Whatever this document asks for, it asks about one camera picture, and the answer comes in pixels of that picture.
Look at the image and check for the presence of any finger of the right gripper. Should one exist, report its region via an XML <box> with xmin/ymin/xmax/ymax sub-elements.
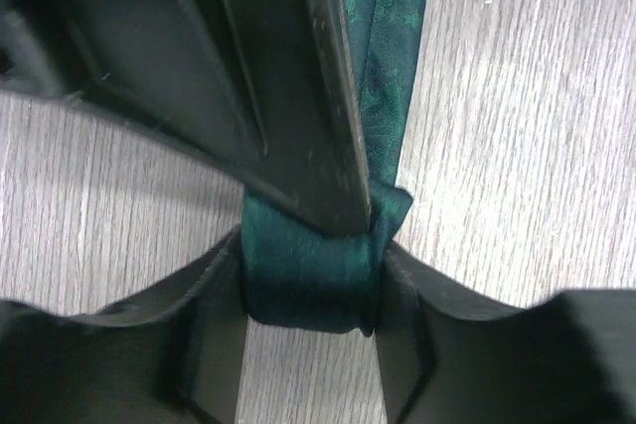
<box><xmin>1</xmin><ymin>0</ymin><xmax>371</xmax><ymax>235</ymax></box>

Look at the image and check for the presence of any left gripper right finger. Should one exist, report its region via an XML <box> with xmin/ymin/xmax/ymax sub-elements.
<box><xmin>376</xmin><ymin>245</ymin><xmax>635</xmax><ymax>423</ymax></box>

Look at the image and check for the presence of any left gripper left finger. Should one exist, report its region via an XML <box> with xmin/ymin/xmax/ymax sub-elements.
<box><xmin>1</xmin><ymin>230</ymin><xmax>247</xmax><ymax>423</ymax></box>

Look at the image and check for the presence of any dark green tie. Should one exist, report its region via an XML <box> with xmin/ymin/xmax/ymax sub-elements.
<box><xmin>240</xmin><ymin>0</ymin><xmax>426</xmax><ymax>335</ymax></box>

